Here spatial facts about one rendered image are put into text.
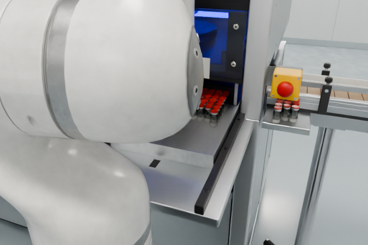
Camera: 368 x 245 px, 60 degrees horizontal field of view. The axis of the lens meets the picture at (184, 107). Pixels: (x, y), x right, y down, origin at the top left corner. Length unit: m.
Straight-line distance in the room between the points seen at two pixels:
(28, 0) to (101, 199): 0.17
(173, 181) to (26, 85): 0.49
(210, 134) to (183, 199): 0.25
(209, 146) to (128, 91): 0.60
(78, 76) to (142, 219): 0.17
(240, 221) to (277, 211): 0.82
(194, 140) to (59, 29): 0.63
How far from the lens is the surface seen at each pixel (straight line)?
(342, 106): 1.02
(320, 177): 1.19
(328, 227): 1.96
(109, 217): 0.30
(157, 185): 0.67
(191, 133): 0.84
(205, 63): 0.89
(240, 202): 1.10
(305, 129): 0.93
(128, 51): 0.20
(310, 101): 1.01
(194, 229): 1.26
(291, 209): 1.99
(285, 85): 0.84
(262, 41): 0.85
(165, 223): 1.29
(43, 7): 0.24
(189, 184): 0.67
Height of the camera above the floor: 1.31
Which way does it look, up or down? 26 degrees down
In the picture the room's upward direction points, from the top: straight up
